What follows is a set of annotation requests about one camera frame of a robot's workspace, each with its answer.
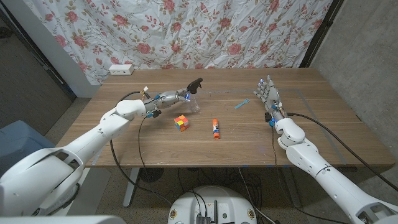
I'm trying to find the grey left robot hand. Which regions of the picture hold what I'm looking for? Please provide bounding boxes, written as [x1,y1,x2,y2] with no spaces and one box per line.
[143,88,192,114]

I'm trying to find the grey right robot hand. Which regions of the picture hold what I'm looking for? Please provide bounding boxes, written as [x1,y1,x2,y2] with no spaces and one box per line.
[253,74,285,121]

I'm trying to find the clear spray bottle body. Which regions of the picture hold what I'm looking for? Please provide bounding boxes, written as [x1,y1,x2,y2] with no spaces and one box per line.
[188,93,201,114]

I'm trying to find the black spray trigger cap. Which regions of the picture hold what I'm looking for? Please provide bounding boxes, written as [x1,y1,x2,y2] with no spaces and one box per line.
[186,77,203,95]

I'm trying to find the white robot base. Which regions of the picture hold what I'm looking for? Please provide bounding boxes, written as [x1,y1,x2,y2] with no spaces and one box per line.
[167,185,257,224]

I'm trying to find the multicoloured Rubik's cube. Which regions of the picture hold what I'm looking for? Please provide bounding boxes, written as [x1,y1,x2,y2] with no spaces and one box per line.
[174,114,190,132]

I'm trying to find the small blue scissors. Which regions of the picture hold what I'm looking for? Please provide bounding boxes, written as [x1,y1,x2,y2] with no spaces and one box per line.
[234,98,251,110]

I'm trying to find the orange glue stick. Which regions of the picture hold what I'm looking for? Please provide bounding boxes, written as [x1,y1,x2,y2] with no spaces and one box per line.
[212,118,221,139]

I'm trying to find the white power strip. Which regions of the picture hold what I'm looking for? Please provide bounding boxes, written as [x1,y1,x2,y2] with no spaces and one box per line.
[108,63,135,76]

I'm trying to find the black round floor base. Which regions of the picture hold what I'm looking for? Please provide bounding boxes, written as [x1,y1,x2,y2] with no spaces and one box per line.
[139,167,164,183]

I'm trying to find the black backdrop stand pole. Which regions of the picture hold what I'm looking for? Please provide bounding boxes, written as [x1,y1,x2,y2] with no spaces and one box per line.
[300,0,345,68]

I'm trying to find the grey table leg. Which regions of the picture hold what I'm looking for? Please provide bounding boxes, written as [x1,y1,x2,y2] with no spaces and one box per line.
[281,167,302,208]

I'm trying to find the white platform with blue pads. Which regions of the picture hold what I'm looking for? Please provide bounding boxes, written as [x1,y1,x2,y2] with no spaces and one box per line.
[67,167,111,216]

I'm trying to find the blue plastic bin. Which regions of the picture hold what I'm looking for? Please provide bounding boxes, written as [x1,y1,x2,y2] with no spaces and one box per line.
[0,120,56,177]

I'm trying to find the white robot torso shell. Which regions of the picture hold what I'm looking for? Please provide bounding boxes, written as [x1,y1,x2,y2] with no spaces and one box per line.
[0,215,127,224]

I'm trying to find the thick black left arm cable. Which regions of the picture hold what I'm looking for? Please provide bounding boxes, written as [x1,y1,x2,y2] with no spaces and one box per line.
[109,90,174,207]

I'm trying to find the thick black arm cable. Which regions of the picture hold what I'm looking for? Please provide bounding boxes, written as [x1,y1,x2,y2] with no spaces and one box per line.
[287,112,398,192]
[109,90,174,207]

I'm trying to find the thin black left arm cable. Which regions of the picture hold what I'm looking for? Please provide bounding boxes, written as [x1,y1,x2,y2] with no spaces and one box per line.
[137,116,149,170]

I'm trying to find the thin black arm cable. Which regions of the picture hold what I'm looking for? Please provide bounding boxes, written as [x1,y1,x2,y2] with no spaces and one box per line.
[271,125,349,224]
[137,116,149,170]

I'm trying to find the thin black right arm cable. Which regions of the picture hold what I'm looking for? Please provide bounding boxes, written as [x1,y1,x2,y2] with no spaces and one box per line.
[271,125,349,224]

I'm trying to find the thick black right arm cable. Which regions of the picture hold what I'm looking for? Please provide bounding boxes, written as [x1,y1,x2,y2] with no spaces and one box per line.
[287,112,398,192]

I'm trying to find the white floor cable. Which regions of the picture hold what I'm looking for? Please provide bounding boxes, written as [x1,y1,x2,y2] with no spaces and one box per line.
[238,167,277,224]

